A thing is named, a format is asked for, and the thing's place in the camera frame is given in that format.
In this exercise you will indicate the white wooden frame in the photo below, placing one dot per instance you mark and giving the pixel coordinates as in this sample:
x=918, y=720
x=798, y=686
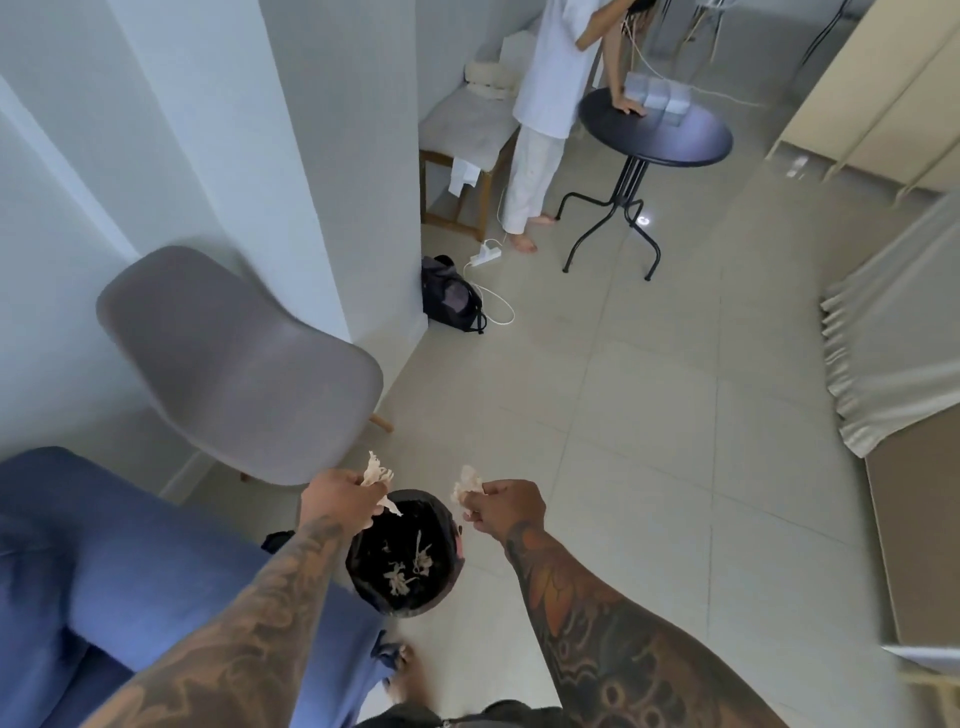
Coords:
x=930, y=664

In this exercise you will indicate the blue fabric sofa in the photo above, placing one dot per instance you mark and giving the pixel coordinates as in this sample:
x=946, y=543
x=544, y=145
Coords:
x=150, y=540

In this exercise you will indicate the brown wooden panel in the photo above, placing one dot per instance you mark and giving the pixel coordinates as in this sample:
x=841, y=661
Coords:
x=922, y=540

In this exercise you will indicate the black shorts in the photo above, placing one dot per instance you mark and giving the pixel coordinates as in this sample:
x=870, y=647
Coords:
x=487, y=716

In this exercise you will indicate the white pleated curtain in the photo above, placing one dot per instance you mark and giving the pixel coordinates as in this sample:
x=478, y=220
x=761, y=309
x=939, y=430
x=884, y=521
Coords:
x=892, y=337

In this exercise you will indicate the white paper sheet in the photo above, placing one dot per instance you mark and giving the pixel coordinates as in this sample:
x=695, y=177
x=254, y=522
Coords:
x=463, y=178

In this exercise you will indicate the blue sofa back cushion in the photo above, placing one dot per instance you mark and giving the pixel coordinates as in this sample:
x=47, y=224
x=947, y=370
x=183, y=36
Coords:
x=30, y=577

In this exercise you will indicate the black bag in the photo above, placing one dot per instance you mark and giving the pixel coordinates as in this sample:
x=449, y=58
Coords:
x=450, y=296

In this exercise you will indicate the round black metal table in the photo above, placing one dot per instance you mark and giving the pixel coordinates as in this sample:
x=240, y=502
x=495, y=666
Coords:
x=675, y=142

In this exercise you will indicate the person's right hand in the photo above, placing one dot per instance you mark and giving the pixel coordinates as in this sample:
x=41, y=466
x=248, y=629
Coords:
x=510, y=506

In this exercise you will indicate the beige cabinet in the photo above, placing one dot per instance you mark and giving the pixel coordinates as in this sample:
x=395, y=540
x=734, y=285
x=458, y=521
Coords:
x=885, y=97

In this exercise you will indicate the person's left leg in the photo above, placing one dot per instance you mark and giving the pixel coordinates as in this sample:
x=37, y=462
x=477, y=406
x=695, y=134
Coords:
x=409, y=675

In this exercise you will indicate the black trash bin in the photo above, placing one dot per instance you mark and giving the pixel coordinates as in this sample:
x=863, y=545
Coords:
x=442, y=585

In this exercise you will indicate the person's left forearm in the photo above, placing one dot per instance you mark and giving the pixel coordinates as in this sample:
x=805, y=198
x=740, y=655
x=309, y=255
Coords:
x=247, y=637

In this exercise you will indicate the wooden bench with grey cushion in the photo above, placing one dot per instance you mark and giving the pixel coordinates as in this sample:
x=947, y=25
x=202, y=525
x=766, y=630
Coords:
x=465, y=127

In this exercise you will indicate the black cylindrical container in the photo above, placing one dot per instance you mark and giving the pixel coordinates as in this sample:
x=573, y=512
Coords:
x=277, y=541

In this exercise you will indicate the grey shell chair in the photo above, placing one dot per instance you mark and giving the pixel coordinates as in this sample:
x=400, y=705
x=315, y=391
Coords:
x=247, y=375

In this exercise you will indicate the person's left hand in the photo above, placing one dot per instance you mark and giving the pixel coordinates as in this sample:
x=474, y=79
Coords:
x=341, y=499

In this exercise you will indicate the person's right forearm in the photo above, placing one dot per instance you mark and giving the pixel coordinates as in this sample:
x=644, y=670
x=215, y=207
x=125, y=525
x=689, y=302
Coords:
x=615, y=652

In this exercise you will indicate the small white floor object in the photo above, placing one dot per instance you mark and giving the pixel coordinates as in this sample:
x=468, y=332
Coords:
x=798, y=166

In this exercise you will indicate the translucent white box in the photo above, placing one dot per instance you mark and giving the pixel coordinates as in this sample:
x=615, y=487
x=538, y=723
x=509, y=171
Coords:
x=679, y=101
x=658, y=94
x=635, y=90

